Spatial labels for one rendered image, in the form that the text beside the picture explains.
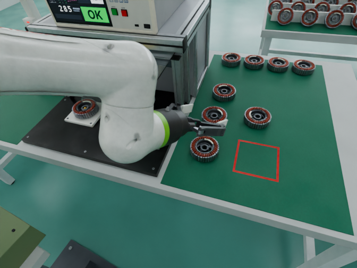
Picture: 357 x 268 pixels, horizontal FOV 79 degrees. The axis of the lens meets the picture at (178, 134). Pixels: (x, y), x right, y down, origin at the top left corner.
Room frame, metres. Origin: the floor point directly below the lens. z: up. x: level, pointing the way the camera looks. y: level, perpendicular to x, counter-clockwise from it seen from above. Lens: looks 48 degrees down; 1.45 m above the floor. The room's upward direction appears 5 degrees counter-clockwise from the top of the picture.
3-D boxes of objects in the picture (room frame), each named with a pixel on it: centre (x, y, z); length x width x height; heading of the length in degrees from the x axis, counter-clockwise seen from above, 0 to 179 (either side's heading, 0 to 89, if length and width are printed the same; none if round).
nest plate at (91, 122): (0.79, 0.42, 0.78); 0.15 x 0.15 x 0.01; 68
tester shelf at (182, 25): (1.04, 0.19, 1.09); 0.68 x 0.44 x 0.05; 68
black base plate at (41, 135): (0.76, 0.30, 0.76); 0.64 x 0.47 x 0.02; 68
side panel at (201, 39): (0.99, -0.14, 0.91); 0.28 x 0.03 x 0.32; 158
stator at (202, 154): (0.52, -0.10, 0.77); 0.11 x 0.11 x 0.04
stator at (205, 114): (0.69, -0.17, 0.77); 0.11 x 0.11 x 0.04
